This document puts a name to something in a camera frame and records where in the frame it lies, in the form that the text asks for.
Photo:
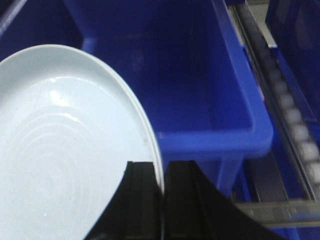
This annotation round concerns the blue plastic bin middle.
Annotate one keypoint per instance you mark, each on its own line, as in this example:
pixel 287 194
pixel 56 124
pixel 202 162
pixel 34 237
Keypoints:
pixel 185 64

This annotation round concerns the light blue plate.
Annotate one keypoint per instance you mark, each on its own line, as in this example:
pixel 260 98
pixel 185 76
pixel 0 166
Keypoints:
pixel 144 120
pixel 67 132

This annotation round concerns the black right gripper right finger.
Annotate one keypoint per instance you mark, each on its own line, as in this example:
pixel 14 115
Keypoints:
pixel 196 210

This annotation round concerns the blue plastic bin left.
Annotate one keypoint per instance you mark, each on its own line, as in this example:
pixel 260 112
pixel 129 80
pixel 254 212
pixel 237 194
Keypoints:
pixel 27 23

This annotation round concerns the roller conveyor rail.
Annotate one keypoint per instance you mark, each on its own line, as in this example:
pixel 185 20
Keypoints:
pixel 290 166

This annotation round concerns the blue plastic bin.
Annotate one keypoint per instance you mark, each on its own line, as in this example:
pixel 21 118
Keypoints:
pixel 27 23
pixel 295 27
pixel 185 64

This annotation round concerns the blue plastic bin right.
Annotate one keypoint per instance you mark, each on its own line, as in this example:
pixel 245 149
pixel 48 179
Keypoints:
pixel 295 27

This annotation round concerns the stainless steel shelf rail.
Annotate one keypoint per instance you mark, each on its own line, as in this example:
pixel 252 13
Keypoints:
pixel 283 214

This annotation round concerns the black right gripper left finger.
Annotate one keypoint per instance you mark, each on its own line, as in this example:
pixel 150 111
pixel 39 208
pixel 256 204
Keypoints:
pixel 134 212

